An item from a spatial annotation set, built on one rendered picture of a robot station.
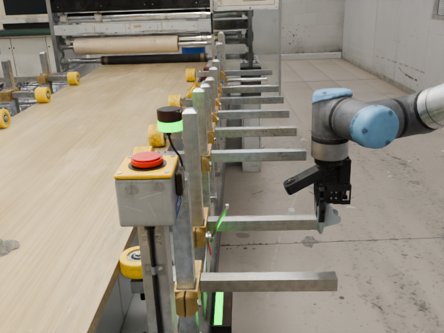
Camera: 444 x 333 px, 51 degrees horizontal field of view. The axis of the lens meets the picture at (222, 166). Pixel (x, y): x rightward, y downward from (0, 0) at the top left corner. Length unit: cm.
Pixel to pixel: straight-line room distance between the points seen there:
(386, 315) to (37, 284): 172
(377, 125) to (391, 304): 153
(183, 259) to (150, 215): 36
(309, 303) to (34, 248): 154
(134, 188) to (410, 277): 220
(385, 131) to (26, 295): 78
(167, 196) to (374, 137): 56
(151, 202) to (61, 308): 39
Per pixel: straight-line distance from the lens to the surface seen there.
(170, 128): 107
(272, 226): 122
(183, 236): 90
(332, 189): 117
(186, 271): 94
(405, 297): 250
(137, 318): 131
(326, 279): 102
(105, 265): 100
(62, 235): 115
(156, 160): 57
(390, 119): 102
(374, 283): 256
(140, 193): 57
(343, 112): 104
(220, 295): 122
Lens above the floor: 142
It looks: 21 degrees down
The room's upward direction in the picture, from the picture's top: 2 degrees counter-clockwise
